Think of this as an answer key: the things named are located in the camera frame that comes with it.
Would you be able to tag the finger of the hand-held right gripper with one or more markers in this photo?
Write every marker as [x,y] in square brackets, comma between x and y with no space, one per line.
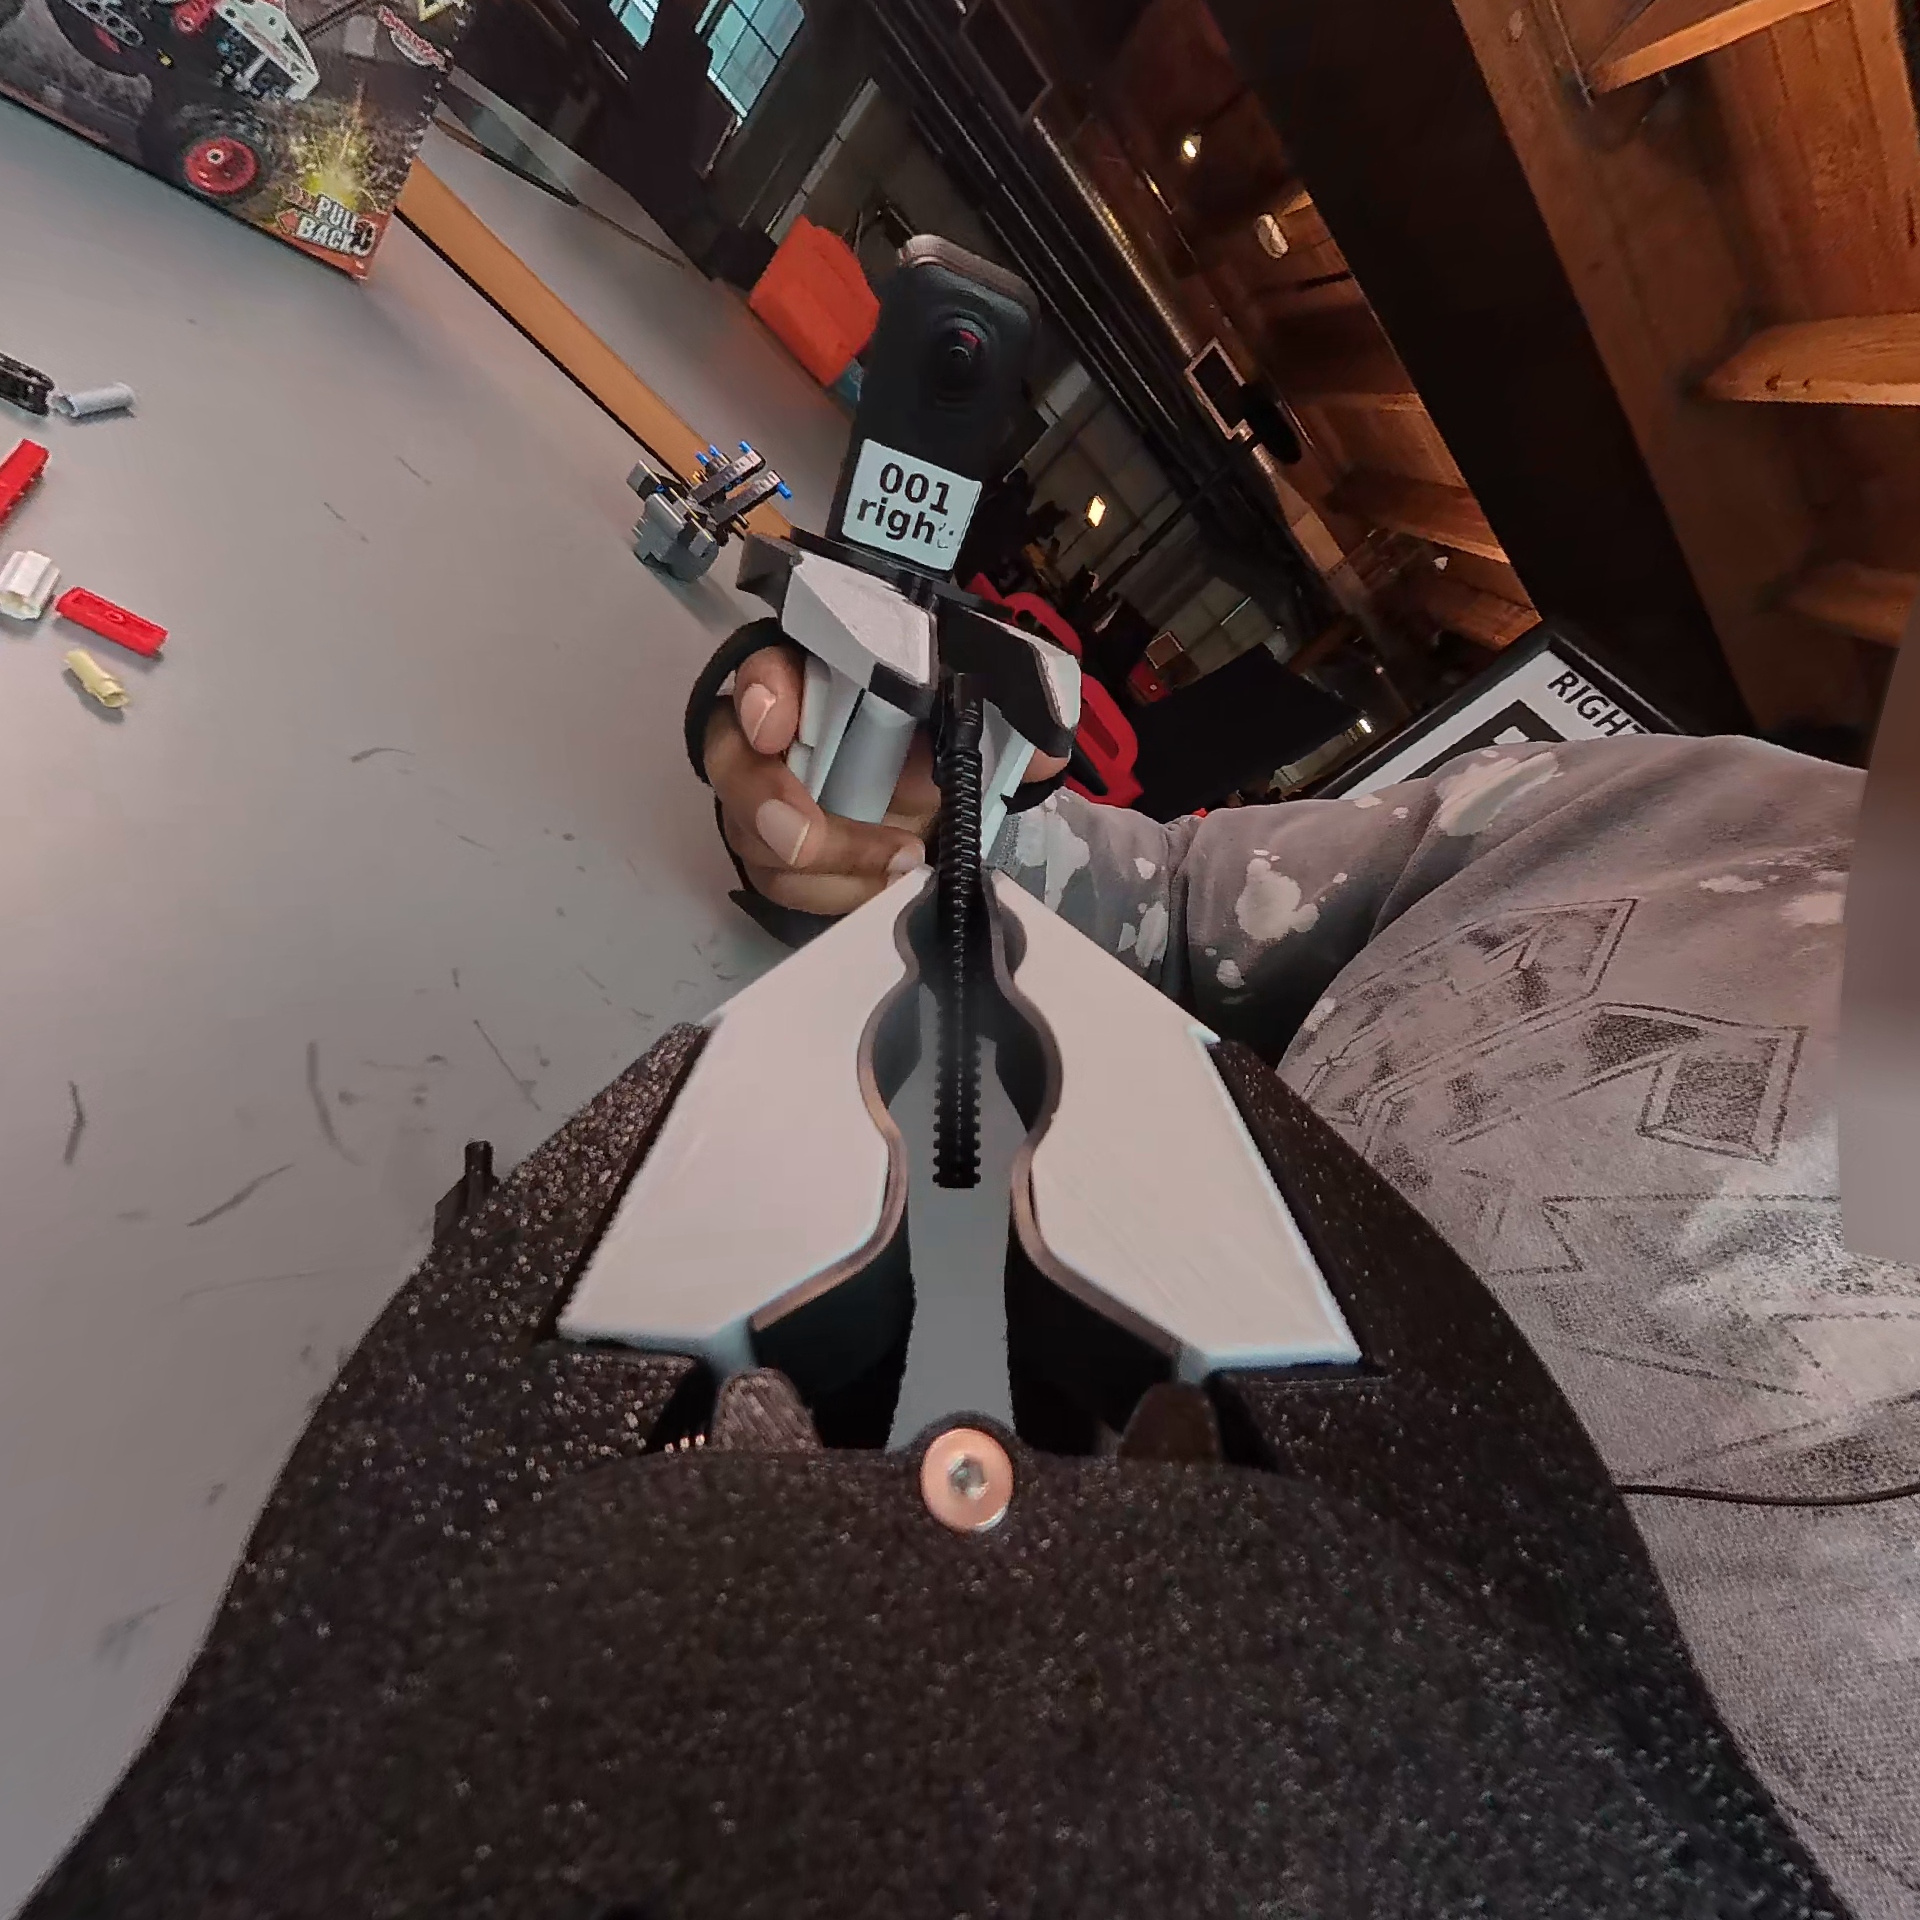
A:
[865,620]
[1020,678]

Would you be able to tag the wooden shelving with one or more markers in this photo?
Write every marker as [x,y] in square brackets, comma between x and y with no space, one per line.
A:
[1800,362]

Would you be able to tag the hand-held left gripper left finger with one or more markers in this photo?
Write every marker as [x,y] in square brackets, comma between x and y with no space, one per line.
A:
[735,1187]

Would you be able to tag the toy truck cardboard box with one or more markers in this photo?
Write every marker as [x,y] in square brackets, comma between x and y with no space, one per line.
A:
[227,104]

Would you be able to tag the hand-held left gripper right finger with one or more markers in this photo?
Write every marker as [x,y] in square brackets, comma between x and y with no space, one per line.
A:
[1170,1187]

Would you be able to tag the black connector brick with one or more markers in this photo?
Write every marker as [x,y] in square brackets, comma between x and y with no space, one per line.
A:
[20,383]

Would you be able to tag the grey and black brick assembly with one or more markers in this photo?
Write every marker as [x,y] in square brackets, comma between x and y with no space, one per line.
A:
[681,517]

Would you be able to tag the grey desk with wooden edge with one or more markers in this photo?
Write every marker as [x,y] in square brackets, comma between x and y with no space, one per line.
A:
[521,181]

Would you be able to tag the red plastic caddy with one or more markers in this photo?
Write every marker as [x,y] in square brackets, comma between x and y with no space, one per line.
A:
[1111,735]
[1043,608]

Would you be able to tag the person's right hand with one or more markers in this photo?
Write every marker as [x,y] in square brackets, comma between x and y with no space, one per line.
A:
[798,854]

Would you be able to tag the person's grey printed sweatshirt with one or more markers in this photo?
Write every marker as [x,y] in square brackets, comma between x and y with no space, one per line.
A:
[1650,1204]

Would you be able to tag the orange plastic bin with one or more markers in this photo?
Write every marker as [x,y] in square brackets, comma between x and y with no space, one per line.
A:
[812,303]

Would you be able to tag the tan small pin brick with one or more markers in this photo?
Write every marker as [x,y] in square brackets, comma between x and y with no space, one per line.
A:
[100,678]

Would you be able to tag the red flat plate brick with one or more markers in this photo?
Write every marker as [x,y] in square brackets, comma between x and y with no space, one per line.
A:
[107,620]

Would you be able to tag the grey tube brick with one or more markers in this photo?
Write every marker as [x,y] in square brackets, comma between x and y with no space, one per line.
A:
[95,400]

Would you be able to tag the red long beam brick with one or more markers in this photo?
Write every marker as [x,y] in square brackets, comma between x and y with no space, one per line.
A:
[16,479]

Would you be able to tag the person's right forearm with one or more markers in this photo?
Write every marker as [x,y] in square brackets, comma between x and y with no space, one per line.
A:
[1350,854]

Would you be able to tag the white printed sign board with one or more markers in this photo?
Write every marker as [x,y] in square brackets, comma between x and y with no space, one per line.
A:
[1562,706]

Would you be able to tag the white small connector brick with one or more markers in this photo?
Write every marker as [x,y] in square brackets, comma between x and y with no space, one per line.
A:
[20,583]

